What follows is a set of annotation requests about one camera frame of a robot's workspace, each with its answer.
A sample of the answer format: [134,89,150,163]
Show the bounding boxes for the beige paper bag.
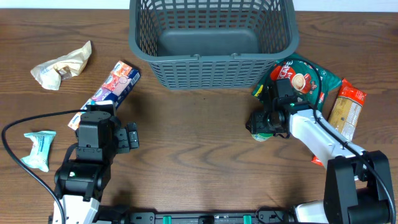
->
[30,40,92,91]

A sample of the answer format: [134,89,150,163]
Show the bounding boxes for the grey plastic lattice basket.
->
[129,0,299,90]

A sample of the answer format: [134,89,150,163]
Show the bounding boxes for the green Nescafe coffee bag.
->
[252,53,342,111]

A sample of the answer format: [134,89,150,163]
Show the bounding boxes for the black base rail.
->
[96,205,361,224]

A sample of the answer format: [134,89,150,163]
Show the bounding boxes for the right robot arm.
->
[246,79,397,224]

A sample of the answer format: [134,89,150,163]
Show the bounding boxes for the orange beige pasta packet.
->
[311,78,368,166]

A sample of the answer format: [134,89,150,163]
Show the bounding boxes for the light teal tissue packet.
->
[21,131,56,172]

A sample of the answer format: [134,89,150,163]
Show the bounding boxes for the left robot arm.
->
[49,104,139,223]

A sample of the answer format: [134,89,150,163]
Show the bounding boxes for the blue Kleenex tissue multipack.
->
[67,60,141,131]

